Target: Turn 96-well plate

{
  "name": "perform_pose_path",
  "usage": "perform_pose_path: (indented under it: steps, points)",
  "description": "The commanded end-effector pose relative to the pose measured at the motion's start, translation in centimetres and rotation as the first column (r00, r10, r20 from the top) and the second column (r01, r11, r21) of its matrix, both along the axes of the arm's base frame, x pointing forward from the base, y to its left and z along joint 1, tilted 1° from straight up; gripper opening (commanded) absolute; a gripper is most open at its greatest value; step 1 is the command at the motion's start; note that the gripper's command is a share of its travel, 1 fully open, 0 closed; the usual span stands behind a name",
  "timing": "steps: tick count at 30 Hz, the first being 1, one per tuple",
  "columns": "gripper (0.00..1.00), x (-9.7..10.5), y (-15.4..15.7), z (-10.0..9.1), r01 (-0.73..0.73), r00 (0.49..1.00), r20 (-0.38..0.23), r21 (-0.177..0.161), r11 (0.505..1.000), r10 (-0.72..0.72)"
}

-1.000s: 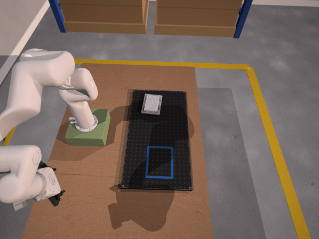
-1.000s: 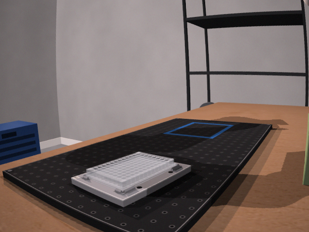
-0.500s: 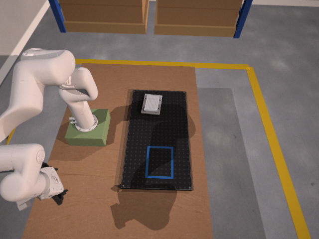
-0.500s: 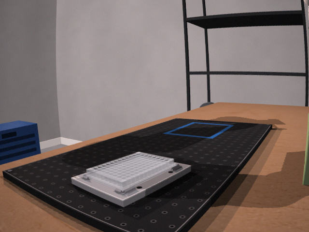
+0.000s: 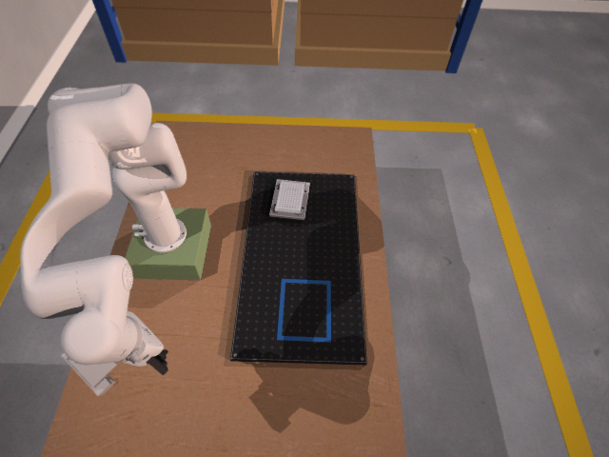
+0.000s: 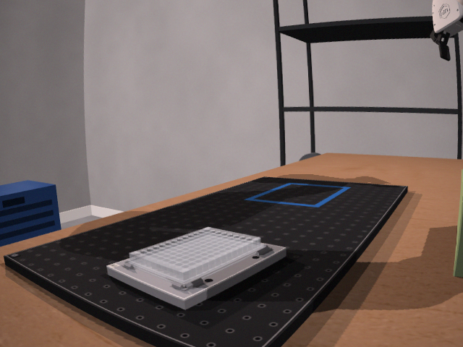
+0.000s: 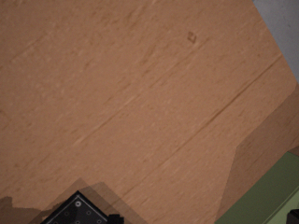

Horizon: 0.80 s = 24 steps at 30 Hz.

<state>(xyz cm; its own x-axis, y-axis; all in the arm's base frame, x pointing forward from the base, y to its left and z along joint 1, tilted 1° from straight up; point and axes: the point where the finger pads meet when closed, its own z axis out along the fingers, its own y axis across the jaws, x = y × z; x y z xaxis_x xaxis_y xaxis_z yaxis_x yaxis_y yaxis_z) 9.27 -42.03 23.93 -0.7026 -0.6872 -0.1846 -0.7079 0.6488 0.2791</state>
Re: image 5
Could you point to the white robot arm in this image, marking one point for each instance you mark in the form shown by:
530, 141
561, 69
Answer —
83, 138

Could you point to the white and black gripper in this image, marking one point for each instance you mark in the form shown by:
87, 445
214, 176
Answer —
151, 350

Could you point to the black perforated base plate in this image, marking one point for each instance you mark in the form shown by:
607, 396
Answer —
324, 246

